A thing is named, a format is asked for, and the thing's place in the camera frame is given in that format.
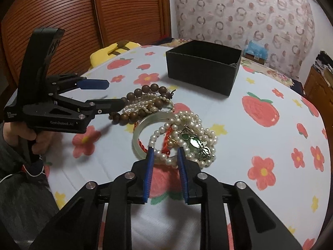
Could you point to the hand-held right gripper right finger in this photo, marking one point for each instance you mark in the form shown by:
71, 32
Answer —
183, 179

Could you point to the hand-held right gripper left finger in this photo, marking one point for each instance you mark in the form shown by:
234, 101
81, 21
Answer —
148, 177

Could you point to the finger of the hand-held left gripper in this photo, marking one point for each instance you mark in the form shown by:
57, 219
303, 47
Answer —
93, 84
109, 105

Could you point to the small pearl strand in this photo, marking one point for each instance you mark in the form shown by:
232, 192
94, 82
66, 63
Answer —
135, 104

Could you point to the green stone silver pendant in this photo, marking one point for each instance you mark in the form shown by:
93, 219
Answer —
193, 143

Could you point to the pale green jade bangle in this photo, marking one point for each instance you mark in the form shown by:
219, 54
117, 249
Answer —
135, 138

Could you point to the black storage box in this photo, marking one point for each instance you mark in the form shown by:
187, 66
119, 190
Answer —
197, 73

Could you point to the person's left forearm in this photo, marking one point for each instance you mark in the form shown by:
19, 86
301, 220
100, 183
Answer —
13, 158

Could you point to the person's left hand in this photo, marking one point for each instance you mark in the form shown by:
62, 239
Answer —
18, 134

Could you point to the yellow plush toy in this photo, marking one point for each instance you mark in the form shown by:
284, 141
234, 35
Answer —
104, 54

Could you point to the wooden slatted wardrobe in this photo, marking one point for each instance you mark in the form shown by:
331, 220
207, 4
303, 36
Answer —
78, 18

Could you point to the grey clothing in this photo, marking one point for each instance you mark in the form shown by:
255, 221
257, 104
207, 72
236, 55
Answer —
23, 208

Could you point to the small brown cardboard box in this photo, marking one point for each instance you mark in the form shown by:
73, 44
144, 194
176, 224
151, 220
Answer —
253, 58

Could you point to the blue bag on box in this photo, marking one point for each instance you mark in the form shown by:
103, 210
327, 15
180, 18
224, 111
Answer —
256, 48

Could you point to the circle patterned curtain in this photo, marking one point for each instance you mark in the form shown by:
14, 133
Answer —
234, 10

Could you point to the wooden cabinet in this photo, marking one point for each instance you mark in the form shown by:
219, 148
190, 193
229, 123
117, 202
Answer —
317, 91

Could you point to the pile of folded clothes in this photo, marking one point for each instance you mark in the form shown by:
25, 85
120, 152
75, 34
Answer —
325, 65

